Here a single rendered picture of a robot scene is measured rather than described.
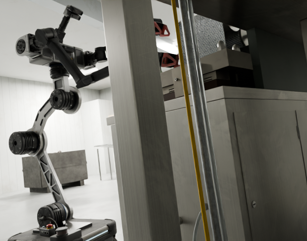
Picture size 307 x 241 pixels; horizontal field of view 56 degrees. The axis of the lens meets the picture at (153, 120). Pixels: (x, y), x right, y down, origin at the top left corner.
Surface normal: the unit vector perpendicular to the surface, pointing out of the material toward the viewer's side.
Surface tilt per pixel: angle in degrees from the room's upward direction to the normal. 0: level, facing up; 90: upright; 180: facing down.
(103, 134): 90
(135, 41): 90
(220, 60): 90
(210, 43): 90
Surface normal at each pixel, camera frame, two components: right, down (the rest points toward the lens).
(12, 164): 0.85, -0.15
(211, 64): -0.73, 0.04
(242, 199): 0.67, -0.15
